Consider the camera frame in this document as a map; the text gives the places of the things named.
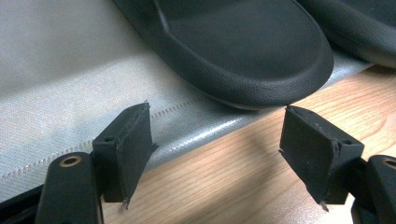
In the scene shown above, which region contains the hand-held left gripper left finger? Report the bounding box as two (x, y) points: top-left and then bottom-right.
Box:
(92, 101), (160, 211)

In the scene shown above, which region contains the grey two-tier shoe rack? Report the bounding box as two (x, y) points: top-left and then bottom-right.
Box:
(0, 0), (375, 203)

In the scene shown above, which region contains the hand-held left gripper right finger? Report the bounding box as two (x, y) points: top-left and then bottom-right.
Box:
(277, 105), (365, 213)

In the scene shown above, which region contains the black flip-flop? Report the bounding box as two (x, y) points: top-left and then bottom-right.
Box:
(111, 0), (335, 111)
(297, 0), (396, 69)

